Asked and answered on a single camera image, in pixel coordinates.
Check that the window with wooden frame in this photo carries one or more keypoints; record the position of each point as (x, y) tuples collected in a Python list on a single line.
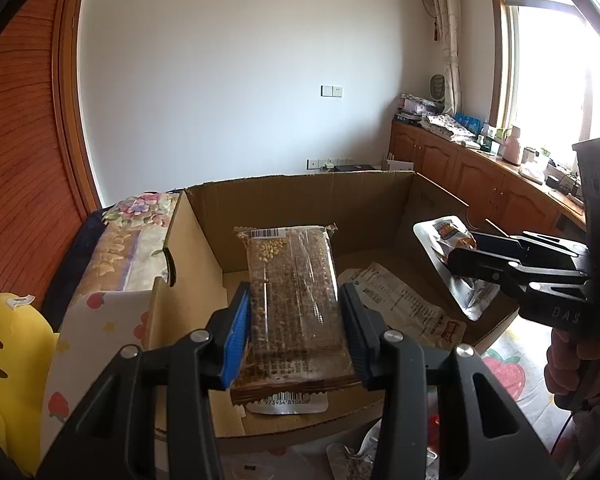
[(547, 75)]

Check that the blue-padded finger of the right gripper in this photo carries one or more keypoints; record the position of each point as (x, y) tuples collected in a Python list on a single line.
[(512, 247)]

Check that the pink bottle on cabinet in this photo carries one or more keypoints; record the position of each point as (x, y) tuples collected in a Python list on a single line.
[(512, 148)]

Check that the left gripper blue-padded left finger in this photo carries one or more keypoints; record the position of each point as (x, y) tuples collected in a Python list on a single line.
[(229, 330)]

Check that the white wall switch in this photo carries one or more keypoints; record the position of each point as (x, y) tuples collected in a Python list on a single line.
[(331, 91)]

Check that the person's right hand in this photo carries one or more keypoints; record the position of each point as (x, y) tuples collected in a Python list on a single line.
[(572, 372)]

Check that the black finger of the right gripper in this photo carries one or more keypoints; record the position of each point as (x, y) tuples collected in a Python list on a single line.
[(471, 263)]

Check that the floral strawberry bed sheet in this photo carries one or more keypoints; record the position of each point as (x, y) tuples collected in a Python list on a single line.
[(94, 329)]

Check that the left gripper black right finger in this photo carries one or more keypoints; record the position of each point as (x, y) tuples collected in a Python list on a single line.
[(363, 328)]

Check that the brown cardboard box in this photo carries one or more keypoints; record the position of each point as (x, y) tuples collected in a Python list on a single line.
[(374, 212)]

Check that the brown seed bar packet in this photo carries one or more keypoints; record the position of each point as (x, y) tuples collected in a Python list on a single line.
[(297, 342)]

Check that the patterned window curtain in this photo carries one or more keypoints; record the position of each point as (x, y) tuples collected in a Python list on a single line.
[(448, 20)]

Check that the silver tray snack packet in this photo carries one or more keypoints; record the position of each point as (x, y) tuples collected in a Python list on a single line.
[(450, 246)]

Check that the blue floral quilt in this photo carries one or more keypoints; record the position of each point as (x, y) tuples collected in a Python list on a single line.
[(118, 248)]

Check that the brown wooden wardrobe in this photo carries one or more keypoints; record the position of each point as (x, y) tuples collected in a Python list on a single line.
[(47, 188)]

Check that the yellow plush toy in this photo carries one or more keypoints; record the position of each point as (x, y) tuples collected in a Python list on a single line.
[(27, 346)]

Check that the white red-label snack pouch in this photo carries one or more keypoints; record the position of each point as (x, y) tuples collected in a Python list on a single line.
[(404, 309)]

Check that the wooden cabinet under window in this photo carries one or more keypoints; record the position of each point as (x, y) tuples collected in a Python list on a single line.
[(492, 189)]

